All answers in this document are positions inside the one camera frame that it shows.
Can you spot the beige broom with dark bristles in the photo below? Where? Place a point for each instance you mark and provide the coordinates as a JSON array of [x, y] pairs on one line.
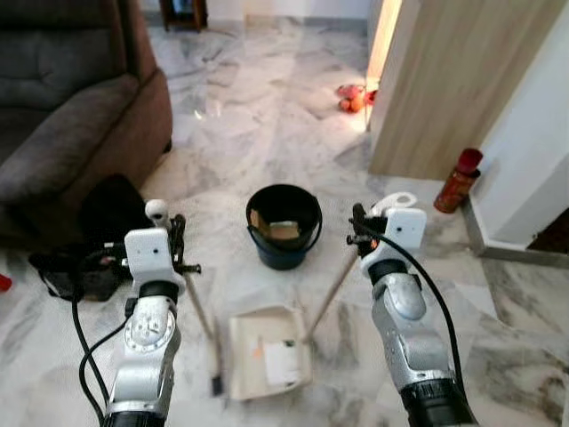
[[156, 212]]

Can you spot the small white box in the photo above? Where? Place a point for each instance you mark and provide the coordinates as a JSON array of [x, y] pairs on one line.
[[283, 363]]

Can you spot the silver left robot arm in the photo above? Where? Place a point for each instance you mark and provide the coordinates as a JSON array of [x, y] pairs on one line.
[[147, 356]]

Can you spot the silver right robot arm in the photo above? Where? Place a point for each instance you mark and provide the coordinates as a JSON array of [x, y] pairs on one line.
[[404, 311]]

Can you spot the black bag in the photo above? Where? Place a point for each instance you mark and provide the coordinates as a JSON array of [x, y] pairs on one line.
[[111, 209]]

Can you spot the brown cardboard piece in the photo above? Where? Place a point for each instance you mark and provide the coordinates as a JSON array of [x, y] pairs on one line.
[[280, 229]]

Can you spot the red spray bottle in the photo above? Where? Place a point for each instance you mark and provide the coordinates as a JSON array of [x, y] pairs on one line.
[[455, 187]]

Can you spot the red orange toy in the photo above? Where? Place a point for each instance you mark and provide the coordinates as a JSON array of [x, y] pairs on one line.
[[354, 98]]

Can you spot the brown fabric sofa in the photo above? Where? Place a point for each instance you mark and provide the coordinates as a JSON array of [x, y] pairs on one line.
[[71, 107]]

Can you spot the light wooden panel cabinet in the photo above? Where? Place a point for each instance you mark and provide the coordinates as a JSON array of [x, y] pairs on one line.
[[453, 80]]

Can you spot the small red item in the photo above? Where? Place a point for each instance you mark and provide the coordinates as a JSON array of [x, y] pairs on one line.
[[5, 283]]

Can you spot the dark wooden furniture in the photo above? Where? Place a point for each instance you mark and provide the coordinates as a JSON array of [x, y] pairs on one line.
[[184, 13]]

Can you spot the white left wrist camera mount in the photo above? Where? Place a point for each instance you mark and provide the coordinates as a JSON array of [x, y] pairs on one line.
[[149, 253]]

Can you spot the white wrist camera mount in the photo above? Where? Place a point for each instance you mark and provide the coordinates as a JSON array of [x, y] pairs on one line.
[[149, 253], [404, 229]]

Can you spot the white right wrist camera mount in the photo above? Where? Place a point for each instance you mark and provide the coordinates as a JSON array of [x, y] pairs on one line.
[[404, 229]]

